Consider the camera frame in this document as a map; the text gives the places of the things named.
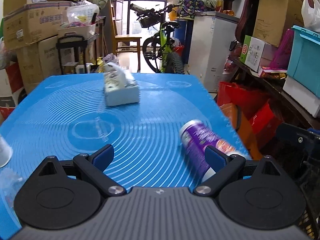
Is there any green white product box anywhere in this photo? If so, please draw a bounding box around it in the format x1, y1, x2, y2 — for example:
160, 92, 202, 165
240, 35, 265, 73

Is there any teal plastic storage bin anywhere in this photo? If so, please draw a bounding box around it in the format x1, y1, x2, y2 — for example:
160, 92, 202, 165
287, 25, 320, 97

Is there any white tissue box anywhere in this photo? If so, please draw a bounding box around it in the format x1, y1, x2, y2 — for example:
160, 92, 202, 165
103, 62, 140, 107

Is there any white plastic bag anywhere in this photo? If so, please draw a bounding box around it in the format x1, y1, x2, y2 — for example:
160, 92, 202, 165
301, 0, 320, 33

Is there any colorful patterned bag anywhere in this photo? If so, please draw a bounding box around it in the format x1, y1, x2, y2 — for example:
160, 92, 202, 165
179, 0, 208, 18

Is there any purple milk tea cup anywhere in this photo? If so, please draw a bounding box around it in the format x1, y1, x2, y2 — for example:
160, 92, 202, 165
179, 120, 252, 179

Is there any white patterned paper cup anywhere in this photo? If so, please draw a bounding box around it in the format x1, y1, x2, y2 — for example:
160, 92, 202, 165
0, 135, 13, 168

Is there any black utility cart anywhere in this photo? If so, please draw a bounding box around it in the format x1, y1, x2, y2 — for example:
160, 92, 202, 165
56, 33, 99, 75

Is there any blue silicone baking mat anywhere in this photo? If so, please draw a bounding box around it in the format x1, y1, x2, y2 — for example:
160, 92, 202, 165
0, 73, 252, 240

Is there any white red cardboard box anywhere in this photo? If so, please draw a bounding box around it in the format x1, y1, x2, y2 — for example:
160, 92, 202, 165
0, 62, 27, 120

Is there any tall brown cardboard box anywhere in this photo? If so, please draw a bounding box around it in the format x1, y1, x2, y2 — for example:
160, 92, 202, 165
253, 0, 304, 47

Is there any wooden chair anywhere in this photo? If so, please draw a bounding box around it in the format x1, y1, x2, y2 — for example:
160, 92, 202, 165
109, 2, 141, 72

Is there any lower cardboard box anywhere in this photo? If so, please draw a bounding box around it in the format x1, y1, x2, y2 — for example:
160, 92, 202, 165
16, 36, 61, 94

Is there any red gift bag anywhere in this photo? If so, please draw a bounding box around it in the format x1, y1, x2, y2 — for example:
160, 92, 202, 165
217, 82, 284, 149

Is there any green black bicycle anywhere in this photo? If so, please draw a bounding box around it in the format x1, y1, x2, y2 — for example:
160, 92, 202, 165
130, 3, 184, 74

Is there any large top cardboard box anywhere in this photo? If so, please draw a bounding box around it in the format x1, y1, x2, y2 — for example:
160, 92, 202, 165
3, 0, 72, 50

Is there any clear plastic cup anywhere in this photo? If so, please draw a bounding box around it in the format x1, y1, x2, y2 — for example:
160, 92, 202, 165
1, 168, 25, 208

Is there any white chest freezer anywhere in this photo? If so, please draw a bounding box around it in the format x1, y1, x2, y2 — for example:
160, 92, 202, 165
188, 11, 239, 93

